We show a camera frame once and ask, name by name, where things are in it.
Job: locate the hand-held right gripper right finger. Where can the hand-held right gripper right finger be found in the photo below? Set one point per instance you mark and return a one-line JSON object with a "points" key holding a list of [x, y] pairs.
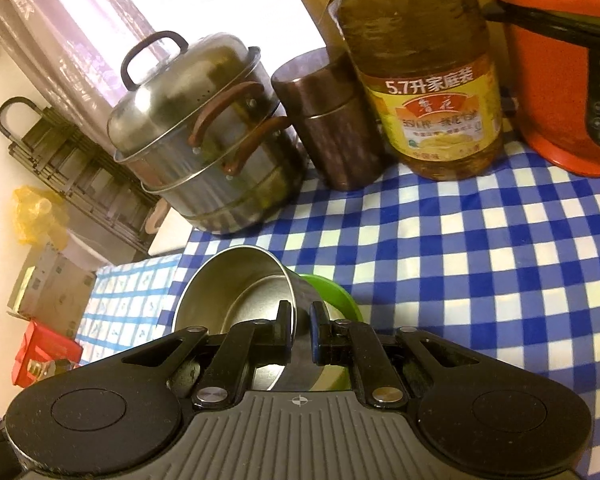
{"points": [[318, 330]]}

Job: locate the brown metal canister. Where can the brown metal canister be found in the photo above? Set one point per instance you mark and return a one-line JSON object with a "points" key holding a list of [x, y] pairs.
{"points": [[330, 125]]}

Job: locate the red electric pressure cooker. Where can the red electric pressure cooker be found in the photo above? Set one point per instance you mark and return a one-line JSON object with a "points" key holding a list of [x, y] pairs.
{"points": [[555, 85]]}

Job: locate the cardboard box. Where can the cardboard box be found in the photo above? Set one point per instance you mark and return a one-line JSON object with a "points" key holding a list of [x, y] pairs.
{"points": [[50, 285]]}

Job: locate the black folding rack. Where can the black folding rack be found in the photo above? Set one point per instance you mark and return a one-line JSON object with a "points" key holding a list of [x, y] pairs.
{"points": [[80, 175]]}

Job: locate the blue white checkered tablecloth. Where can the blue white checkered tablecloth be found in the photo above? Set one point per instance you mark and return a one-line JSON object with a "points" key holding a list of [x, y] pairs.
{"points": [[455, 260]]}

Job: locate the white plastic container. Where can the white plastic container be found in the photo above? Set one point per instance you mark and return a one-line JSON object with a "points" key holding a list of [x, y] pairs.
{"points": [[85, 252]]}

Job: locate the stainless steel steamer pot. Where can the stainless steel steamer pot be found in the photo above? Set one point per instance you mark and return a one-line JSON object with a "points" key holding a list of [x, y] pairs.
{"points": [[190, 110]]}

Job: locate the stainless steel bowl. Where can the stainless steel bowl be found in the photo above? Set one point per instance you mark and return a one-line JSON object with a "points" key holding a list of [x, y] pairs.
{"points": [[230, 290]]}

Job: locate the yellow plastic bag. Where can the yellow plastic bag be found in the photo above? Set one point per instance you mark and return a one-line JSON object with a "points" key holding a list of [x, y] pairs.
{"points": [[37, 215]]}

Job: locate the white cutting board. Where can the white cutting board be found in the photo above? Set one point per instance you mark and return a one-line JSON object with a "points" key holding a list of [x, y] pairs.
{"points": [[172, 235]]}

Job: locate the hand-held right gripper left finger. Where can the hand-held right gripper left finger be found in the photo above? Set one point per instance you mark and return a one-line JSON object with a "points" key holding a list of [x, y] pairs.
{"points": [[285, 327]]}

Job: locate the cooking oil bottle yellow cap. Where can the cooking oil bottle yellow cap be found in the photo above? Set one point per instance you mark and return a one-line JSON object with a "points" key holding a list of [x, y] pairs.
{"points": [[425, 110]]}

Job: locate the sheer pink curtain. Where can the sheer pink curtain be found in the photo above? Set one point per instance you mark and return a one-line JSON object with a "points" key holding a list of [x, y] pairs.
{"points": [[80, 20]]}

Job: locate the green plastic bowl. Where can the green plastic bowl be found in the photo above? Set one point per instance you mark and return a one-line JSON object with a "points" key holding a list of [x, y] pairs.
{"points": [[341, 300]]}

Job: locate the light blue patterned cloth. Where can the light blue patterned cloth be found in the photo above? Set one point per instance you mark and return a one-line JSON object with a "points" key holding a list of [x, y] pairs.
{"points": [[125, 300]]}

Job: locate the red box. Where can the red box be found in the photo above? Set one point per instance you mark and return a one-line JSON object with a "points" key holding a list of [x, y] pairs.
{"points": [[45, 352]]}

